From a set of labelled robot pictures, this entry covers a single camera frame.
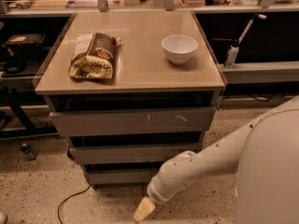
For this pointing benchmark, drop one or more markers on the brown yellow snack bag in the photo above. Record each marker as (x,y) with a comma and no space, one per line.
(94,56)

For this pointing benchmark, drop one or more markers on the grey middle drawer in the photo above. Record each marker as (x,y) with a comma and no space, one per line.
(128,154)

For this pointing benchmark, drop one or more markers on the grey drawer cabinet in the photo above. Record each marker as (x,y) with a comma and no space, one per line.
(143,78)

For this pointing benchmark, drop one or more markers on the grey bottom drawer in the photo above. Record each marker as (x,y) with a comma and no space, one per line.
(130,176)

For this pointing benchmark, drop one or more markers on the white ceramic bowl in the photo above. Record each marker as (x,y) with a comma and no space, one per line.
(178,49)

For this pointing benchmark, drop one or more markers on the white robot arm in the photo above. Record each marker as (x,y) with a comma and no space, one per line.
(264,155)

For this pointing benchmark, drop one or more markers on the grey drawer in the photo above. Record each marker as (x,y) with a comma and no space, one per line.
(130,176)
(135,121)
(128,154)

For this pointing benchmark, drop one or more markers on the small blue floor object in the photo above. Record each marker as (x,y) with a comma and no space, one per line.
(28,151)

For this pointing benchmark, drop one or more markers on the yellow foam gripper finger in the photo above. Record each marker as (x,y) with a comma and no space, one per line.
(146,207)

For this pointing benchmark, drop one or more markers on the black stand left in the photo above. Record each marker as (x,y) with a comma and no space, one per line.
(15,63)

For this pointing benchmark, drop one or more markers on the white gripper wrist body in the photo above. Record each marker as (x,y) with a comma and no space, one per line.
(156,190)

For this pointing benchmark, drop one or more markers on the grey top drawer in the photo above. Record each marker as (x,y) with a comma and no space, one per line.
(135,121)

